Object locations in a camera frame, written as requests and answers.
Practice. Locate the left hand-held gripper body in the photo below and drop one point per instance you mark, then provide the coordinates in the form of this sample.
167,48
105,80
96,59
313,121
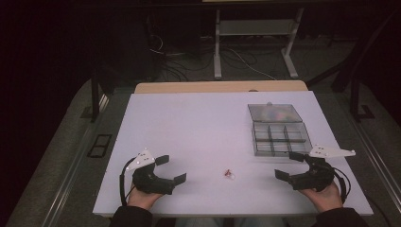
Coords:
148,181

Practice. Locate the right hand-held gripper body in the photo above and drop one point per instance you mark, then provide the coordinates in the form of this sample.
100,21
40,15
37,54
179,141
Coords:
315,175

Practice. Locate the clear plastic compartment box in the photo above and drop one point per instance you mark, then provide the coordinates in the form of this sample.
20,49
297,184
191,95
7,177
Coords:
279,132

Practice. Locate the small red and clear trinket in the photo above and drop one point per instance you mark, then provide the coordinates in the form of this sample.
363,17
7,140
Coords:
228,173

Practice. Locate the person's left hand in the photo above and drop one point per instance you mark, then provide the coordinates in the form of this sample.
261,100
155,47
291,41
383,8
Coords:
143,198

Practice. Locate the person's right hand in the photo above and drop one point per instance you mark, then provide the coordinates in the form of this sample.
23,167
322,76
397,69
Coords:
326,198

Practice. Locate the black metal stand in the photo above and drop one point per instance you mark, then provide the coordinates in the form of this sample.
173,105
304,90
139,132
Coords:
355,97

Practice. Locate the wooden table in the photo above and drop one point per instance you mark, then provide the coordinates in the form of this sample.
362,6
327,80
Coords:
220,86

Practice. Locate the black rectangular floor frame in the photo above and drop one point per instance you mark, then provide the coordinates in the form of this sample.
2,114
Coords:
99,145

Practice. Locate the white metal desk frame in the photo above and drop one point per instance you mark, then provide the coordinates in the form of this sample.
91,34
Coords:
257,27

